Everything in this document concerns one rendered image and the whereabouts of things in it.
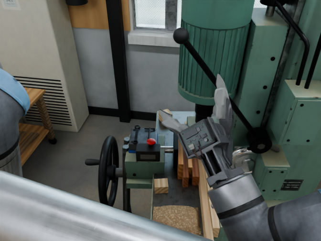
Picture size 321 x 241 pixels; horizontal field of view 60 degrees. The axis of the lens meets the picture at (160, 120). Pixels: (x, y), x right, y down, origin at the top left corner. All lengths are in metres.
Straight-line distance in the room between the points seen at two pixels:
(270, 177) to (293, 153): 0.13
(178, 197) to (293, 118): 0.43
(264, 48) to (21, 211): 0.63
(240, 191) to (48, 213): 0.31
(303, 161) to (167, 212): 0.46
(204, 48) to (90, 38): 1.77
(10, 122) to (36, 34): 1.75
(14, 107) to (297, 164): 0.81
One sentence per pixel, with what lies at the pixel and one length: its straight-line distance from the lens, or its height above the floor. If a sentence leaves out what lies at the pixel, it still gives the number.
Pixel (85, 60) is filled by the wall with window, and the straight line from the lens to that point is 2.51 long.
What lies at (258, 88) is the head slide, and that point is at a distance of 0.81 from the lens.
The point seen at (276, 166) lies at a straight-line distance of 0.83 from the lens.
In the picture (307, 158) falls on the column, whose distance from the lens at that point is 0.98.
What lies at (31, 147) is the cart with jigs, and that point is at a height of 0.18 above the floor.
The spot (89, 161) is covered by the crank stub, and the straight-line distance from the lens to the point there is 1.02.
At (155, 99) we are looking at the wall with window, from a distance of 2.51.
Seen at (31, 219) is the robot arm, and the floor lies 1.39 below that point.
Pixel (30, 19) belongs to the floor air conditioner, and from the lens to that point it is 2.21.
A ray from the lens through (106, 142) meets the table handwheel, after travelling 1.04.
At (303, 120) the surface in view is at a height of 1.24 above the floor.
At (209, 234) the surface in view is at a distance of 0.83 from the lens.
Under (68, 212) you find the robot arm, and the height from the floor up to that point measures 1.38.
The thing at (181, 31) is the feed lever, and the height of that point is 1.43.
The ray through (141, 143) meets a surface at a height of 1.01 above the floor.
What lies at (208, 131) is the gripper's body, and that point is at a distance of 0.51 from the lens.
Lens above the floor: 1.65
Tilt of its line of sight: 39 degrees down
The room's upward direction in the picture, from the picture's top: straight up
